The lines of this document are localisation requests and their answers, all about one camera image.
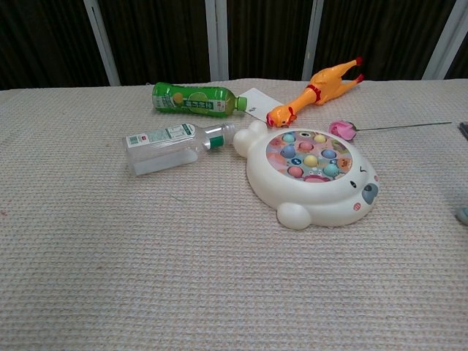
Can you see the pink artificial rose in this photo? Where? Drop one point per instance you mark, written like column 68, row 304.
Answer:
column 342, row 129

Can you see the beige woven table cloth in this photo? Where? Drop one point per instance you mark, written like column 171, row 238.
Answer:
column 109, row 256

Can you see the white metal frame post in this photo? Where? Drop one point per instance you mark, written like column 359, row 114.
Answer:
column 444, row 44
column 312, row 40
column 216, row 40
column 102, row 44

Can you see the green tea bottle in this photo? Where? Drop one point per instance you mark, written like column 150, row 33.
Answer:
column 190, row 100

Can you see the orange rubber chicken toy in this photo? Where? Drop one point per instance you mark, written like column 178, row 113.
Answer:
column 314, row 95

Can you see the white bear button toy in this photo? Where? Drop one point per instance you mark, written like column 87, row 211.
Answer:
column 311, row 197

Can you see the clear plastic bottle green label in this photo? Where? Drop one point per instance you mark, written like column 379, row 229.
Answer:
column 161, row 153

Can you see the black pleated curtain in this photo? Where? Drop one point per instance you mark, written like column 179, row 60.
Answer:
column 164, row 36

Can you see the red flat case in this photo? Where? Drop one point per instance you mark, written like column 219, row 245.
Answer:
column 464, row 131

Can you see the white paper card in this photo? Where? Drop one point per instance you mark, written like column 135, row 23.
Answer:
column 257, row 100

